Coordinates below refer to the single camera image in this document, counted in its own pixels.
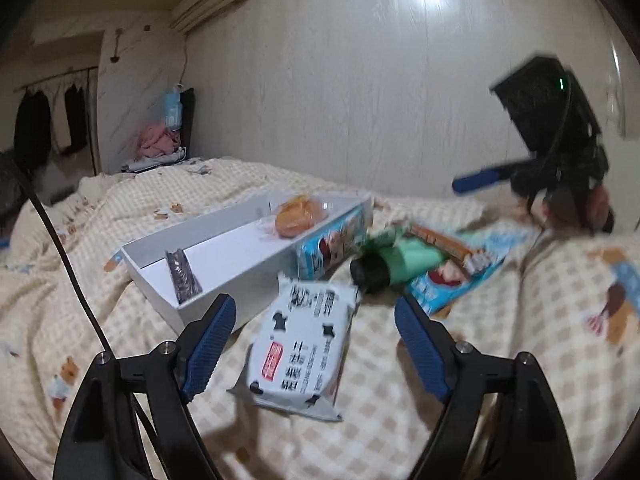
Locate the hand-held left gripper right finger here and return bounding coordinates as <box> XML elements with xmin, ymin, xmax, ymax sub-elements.
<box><xmin>394</xmin><ymin>294</ymin><xmax>578</xmax><ymax>480</ymax></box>

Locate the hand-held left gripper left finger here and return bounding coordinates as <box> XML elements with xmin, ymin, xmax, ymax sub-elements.
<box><xmin>52</xmin><ymin>294</ymin><xmax>237</xmax><ymax>480</ymax></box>

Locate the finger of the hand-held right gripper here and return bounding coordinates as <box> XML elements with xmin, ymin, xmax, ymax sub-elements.
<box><xmin>452</xmin><ymin>159</ymin><xmax>542</xmax><ymax>194</ymax></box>

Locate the dark patterned snack packet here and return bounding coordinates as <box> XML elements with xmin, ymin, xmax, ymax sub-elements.
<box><xmin>165</xmin><ymin>249</ymin><xmax>203</xmax><ymax>306</ymax></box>

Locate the white wet wipes packet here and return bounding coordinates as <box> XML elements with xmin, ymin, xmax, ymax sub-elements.
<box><xmin>227</xmin><ymin>272</ymin><xmax>362</xmax><ymax>423</ymax></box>

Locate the blue cartoon snack box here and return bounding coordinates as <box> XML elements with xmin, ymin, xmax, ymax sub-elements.
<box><xmin>404</xmin><ymin>224</ymin><xmax>542</xmax><ymax>317</ymax></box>
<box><xmin>297</xmin><ymin>206</ymin><xmax>374</xmax><ymax>282</ymax></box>

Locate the green bottle with black cap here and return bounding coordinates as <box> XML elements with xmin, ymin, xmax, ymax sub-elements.
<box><xmin>350</xmin><ymin>237</ymin><xmax>447</xmax><ymax>294</ymax></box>

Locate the white rectangular box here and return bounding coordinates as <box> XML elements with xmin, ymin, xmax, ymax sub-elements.
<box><xmin>121</xmin><ymin>192</ymin><xmax>374</xmax><ymax>336</ymax></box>

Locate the green snack packet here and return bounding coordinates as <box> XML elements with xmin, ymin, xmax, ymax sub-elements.
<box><xmin>369</xmin><ymin>226</ymin><xmax>412</xmax><ymax>250</ymax></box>

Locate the orange bread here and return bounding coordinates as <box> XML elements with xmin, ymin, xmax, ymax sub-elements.
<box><xmin>257</xmin><ymin>195</ymin><xmax>336</xmax><ymax>240</ymax></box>

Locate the person's right hand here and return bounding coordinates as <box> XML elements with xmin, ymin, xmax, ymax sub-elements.
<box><xmin>582</xmin><ymin>186</ymin><xmax>617</xmax><ymax>235</ymax></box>

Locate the pink clothes pile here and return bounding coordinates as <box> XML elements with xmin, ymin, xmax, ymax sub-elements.
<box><xmin>137</xmin><ymin>122</ymin><xmax>182</xmax><ymax>158</ymax></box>

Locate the black upright case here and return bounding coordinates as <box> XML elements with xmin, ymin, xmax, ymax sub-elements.
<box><xmin>179</xmin><ymin>87</ymin><xmax>197</xmax><ymax>150</ymax></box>

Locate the blue plastic bag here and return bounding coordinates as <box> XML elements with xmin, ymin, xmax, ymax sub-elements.
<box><xmin>161</xmin><ymin>87</ymin><xmax>185</xmax><ymax>131</ymax></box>

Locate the black hanging garment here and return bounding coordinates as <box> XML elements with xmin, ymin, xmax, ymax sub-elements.
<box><xmin>14</xmin><ymin>89</ymin><xmax>52</xmax><ymax>162</ymax></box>
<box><xmin>62</xmin><ymin>83</ymin><xmax>89</xmax><ymax>154</ymax></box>

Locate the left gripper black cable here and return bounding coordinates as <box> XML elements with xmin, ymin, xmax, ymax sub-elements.
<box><xmin>0</xmin><ymin>150</ymin><xmax>163</xmax><ymax>443</ymax></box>

